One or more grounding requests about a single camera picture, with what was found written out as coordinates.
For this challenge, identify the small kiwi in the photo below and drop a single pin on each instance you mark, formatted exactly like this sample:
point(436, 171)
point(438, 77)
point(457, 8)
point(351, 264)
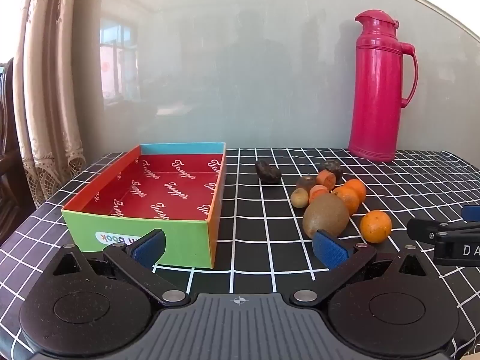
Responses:
point(300, 197)

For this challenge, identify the colourful cardboard box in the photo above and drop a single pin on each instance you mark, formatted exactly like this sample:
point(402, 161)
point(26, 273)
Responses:
point(161, 191)

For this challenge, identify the carrot piece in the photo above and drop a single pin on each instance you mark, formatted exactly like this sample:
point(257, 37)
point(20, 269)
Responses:
point(318, 192)
point(325, 180)

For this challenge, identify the dark wrinkled water chestnut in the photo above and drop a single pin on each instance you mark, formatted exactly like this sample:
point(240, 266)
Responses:
point(268, 172)

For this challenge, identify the brown water chestnut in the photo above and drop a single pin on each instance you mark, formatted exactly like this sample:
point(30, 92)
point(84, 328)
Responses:
point(304, 183)

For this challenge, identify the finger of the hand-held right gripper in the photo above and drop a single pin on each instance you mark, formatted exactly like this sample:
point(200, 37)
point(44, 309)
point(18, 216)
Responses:
point(471, 212)
point(423, 228)

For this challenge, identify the beige lace curtain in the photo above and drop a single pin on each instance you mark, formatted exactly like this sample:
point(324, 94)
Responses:
point(48, 101)

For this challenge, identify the dark round fruit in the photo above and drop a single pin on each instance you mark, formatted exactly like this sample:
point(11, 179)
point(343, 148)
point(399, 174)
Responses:
point(335, 167)

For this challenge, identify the pink thermos jug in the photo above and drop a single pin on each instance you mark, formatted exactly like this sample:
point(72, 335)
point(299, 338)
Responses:
point(375, 93)

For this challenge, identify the black white grid tablecloth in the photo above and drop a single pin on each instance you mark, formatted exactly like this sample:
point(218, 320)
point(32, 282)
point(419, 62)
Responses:
point(247, 204)

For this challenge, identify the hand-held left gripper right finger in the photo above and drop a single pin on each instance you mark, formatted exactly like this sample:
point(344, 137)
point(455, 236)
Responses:
point(330, 251)

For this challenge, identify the wooden sofa with orange cushions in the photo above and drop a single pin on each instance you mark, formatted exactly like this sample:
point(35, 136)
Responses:
point(7, 138)

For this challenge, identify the orange mandarin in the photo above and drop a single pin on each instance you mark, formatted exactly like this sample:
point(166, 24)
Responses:
point(375, 226)
point(348, 199)
point(358, 189)

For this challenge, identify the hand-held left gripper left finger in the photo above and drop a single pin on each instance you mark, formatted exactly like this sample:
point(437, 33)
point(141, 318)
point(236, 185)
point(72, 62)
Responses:
point(150, 249)

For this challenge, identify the large kiwi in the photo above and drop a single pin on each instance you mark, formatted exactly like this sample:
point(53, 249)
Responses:
point(325, 215)

